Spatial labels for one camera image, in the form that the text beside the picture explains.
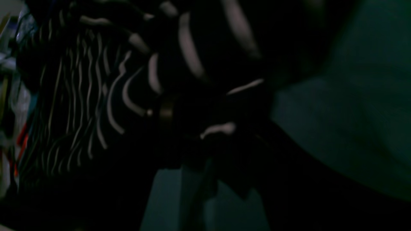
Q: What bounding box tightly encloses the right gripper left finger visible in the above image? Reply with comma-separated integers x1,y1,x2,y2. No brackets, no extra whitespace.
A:
154,96,212,171

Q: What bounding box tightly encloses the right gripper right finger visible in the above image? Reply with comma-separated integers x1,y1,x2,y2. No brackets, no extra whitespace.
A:
222,123,410,231

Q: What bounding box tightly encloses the navy white striped t-shirt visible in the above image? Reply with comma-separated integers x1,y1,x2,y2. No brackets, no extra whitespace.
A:
16,0,315,200

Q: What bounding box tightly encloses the teal table cloth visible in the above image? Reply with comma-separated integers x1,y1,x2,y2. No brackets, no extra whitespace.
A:
138,0,411,231

